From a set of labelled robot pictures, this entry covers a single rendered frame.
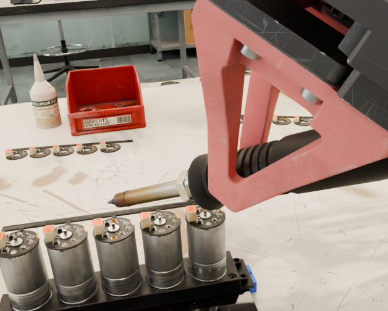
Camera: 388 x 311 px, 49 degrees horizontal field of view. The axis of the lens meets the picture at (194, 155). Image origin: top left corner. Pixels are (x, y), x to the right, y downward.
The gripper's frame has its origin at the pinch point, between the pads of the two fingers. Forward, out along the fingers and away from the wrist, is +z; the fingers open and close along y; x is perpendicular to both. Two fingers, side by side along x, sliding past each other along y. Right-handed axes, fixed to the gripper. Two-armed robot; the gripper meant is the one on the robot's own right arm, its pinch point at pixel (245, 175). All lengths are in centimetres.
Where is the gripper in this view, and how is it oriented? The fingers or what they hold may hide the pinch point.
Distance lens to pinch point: 17.4
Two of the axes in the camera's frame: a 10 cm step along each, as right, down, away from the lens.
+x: 7.4, 6.2, -2.6
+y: -5.7, 3.8, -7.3
